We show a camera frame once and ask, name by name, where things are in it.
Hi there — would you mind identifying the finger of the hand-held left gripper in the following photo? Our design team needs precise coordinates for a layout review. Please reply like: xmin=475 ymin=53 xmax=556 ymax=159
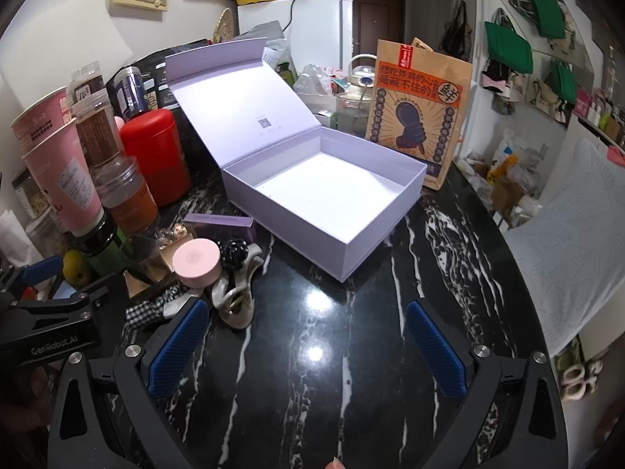
xmin=0 ymin=256 xmax=65 ymax=300
xmin=0 ymin=282 xmax=111 ymax=328

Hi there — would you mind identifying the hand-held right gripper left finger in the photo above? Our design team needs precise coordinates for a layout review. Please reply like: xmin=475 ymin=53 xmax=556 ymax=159
xmin=46 ymin=298 xmax=211 ymax=469

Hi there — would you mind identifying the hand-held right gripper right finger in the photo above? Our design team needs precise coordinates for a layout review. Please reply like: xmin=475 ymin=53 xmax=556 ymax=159
xmin=405 ymin=299 xmax=572 ymax=469

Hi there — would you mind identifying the checkered scrunchie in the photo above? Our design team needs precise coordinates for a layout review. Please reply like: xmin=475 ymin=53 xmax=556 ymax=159
xmin=126 ymin=283 xmax=203 ymax=330

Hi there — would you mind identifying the beige hair claw clip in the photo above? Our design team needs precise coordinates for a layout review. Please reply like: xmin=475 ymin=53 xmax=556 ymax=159
xmin=207 ymin=243 xmax=262 ymax=329

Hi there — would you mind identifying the clear hair claw with cat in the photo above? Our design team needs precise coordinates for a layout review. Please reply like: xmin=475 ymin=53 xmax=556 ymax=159
xmin=120 ymin=222 xmax=189 ymax=284

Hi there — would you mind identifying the pink round case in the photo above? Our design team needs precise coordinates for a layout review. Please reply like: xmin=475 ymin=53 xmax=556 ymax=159
xmin=172 ymin=238 xmax=224 ymax=289

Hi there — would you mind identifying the gold box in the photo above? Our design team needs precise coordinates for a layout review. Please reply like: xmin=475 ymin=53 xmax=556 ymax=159
xmin=124 ymin=240 xmax=192 ymax=301

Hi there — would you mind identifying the purple slim box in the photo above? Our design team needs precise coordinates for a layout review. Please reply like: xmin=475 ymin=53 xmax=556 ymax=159
xmin=183 ymin=213 xmax=255 ymax=240

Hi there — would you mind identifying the lavender box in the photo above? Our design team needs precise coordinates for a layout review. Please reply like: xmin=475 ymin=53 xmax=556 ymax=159
xmin=165 ymin=39 xmax=428 ymax=283

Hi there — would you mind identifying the yellow-green fruit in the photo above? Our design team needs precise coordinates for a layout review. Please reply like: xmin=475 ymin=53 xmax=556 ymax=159
xmin=62 ymin=249 xmax=93 ymax=288

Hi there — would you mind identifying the white paper packet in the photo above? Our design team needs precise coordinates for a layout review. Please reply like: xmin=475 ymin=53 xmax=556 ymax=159
xmin=0 ymin=209 xmax=41 ymax=265

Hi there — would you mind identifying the green jar black lid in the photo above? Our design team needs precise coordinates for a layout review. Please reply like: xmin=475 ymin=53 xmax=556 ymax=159
xmin=66 ymin=210 xmax=128 ymax=274

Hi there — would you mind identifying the pink paper cup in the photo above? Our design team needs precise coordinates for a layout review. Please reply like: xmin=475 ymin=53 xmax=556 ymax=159
xmin=22 ymin=118 xmax=105 ymax=235
xmin=11 ymin=86 xmax=74 ymax=152

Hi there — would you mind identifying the clear jar orange label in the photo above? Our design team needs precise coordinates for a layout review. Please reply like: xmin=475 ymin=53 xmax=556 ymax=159
xmin=93 ymin=156 xmax=161 ymax=235

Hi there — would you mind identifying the beige slipper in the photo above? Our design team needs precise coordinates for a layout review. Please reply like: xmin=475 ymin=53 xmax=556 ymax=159
xmin=583 ymin=358 xmax=605 ymax=392
xmin=559 ymin=364 xmax=585 ymax=401

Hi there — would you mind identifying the clear jar brown label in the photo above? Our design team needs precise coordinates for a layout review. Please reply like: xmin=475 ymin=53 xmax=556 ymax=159
xmin=68 ymin=61 xmax=108 ymax=103
xmin=73 ymin=93 xmax=127 ymax=167

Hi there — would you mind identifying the red canister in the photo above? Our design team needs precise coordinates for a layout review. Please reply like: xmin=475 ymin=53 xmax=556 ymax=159
xmin=120 ymin=109 xmax=192 ymax=207

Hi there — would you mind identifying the cardboard box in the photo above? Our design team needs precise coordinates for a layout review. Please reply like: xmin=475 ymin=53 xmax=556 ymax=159
xmin=488 ymin=176 xmax=529 ymax=230

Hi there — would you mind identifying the pale quilted cover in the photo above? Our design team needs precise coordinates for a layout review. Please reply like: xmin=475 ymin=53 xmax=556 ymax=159
xmin=508 ymin=139 xmax=625 ymax=357

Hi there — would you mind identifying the dark purple jar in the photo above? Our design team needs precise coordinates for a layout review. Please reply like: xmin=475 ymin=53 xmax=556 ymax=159
xmin=114 ymin=68 xmax=148 ymax=119

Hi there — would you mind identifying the black foil pouch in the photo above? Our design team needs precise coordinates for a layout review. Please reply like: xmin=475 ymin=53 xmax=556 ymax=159
xmin=106 ymin=54 xmax=182 ymax=118

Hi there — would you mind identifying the brown printed paper bag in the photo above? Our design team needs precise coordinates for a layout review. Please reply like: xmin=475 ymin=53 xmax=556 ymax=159
xmin=365 ymin=38 xmax=473 ymax=191

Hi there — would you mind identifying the glass cup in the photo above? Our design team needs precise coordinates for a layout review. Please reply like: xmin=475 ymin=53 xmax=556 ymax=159
xmin=334 ymin=93 xmax=372 ymax=135

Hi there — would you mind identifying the glass teapot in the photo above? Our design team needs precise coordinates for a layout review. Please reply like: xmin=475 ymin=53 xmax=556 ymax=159
xmin=337 ymin=54 xmax=378 ymax=108

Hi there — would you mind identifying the row of bottles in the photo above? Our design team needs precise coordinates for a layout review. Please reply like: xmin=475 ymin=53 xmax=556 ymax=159
xmin=573 ymin=85 xmax=625 ymax=147

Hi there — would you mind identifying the clear plastic bag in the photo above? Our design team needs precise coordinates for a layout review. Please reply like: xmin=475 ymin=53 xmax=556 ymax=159
xmin=293 ymin=63 xmax=343 ymax=98

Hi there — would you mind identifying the printed paper packet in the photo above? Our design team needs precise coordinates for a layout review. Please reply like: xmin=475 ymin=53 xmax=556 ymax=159
xmin=264 ymin=46 xmax=298 ymax=89

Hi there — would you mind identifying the woven round mat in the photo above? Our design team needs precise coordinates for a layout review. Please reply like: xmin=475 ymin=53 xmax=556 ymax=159
xmin=212 ymin=8 xmax=239 ymax=45

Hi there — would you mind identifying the green tote bag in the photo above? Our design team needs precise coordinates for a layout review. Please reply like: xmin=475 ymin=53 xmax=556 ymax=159
xmin=483 ymin=10 xmax=534 ymax=73

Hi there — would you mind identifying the black hanging bag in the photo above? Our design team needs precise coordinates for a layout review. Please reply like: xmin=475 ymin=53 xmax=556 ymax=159
xmin=442 ymin=0 xmax=472 ymax=59

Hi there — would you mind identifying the grey mailer bag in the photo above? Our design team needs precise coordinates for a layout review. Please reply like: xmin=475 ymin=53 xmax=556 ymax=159
xmin=237 ymin=21 xmax=289 ymax=43

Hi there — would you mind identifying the brown door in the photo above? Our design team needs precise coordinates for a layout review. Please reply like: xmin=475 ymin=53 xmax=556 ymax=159
xmin=346 ymin=0 xmax=406 ymax=59

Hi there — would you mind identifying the white fridge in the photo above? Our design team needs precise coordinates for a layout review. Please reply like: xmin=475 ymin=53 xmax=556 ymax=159
xmin=237 ymin=0 xmax=353 ymax=79

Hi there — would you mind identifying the black power cable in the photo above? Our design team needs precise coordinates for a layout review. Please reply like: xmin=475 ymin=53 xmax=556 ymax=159
xmin=282 ymin=0 xmax=304 ymax=36

